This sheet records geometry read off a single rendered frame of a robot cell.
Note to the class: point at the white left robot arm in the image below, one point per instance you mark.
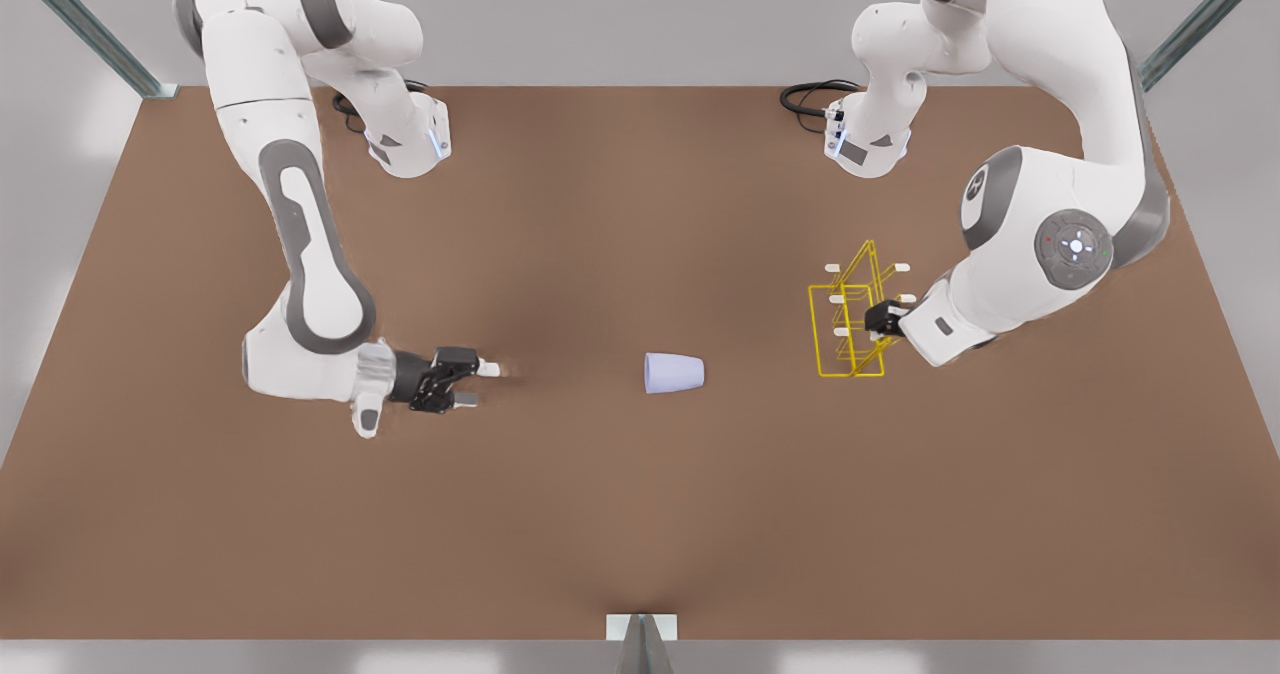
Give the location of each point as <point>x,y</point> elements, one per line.
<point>1050,244</point>

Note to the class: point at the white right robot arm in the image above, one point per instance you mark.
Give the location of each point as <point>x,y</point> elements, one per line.
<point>300,254</point>

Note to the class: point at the pale lavender cup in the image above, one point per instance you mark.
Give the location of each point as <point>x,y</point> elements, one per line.
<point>674,373</point>

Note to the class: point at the silver frame post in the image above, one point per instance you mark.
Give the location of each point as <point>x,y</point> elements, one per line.
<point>1205,19</point>
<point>641,644</point>
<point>90,24</point>

